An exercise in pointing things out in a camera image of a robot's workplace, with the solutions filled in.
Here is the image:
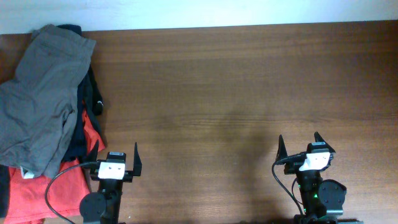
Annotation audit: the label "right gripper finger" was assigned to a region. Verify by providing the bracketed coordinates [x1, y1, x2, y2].
[314, 132, 335, 153]
[275, 134, 288, 162]

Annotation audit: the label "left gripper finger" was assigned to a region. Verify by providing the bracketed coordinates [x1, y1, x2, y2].
[84, 140, 99, 162]
[133, 142, 142, 177]

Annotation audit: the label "grey shorts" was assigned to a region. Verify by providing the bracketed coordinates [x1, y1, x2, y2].
[1, 25, 96, 178]

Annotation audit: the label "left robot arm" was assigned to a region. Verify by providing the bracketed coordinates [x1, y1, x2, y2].
[80, 142, 142, 224]

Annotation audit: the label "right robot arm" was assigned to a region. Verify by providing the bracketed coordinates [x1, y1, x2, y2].
[271, 132, 364, 224]

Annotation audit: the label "navy blue garment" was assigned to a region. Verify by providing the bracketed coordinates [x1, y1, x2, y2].
[57, 24, 91, 163]

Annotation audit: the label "red mesh garment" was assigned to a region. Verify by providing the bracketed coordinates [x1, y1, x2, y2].
[5, 107, 104, 223]

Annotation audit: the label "left black camera cable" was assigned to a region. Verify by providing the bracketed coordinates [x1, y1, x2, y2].
[44, 161, 100, 224]

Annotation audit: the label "black camera cable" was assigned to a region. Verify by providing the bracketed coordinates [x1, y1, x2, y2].
[44, 161, 100, 224]
[271, 154, 307, 215]

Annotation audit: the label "right black camera cable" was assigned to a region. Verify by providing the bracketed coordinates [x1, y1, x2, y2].
[271, 154, 307, 215]

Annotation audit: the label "black garment with strap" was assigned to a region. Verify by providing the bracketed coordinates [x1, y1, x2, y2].
[83, 66, 104, 136]

